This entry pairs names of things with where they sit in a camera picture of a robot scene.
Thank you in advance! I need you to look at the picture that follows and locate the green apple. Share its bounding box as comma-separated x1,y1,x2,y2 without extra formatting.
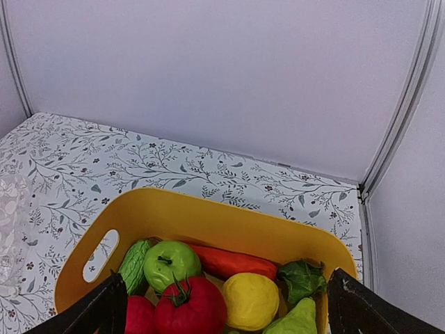
143,241,202,294

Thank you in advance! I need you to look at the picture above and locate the aluminium post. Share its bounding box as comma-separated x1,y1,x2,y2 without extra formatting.
1,0,34,118
358,1,444,292

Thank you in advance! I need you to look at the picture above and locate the clear zip top bag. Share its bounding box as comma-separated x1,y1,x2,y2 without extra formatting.
1,175,31,297

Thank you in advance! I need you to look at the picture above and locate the yellow plastic basket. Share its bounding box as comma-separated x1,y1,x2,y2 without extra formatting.
55,188,357,333

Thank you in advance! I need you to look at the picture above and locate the green leafy vegetable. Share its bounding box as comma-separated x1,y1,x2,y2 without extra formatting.
277,260,327,305

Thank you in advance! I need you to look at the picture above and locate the yellow lemon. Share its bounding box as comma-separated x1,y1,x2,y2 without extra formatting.
221,273,280,332

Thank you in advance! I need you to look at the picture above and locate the left aluminium post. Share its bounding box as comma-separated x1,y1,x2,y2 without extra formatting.
1,0,34,118

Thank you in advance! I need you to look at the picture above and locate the green bitter gourd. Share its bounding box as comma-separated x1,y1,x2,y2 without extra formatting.
118,239,152,296

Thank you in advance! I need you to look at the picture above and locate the right aluminium post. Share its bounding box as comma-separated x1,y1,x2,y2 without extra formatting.
358,1,444,292

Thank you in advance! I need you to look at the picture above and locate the green pear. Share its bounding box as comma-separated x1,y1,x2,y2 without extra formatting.
263,297,317,334

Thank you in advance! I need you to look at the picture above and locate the floral table cover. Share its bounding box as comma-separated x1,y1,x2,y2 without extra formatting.
1,113,363,333

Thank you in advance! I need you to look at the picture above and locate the orange carrot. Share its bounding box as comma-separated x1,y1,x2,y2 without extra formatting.
188,244,278,280

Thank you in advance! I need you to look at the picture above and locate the red tomato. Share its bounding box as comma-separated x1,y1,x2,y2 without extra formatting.
154,276,227,334

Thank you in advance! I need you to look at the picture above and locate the red fruit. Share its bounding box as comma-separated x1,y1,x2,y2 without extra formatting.
124,296,158,334

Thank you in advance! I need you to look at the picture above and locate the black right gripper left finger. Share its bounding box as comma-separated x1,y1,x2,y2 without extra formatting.
33,271,127,334

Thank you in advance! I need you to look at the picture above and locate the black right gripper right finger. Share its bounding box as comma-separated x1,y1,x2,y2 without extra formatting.
327,268,444,334

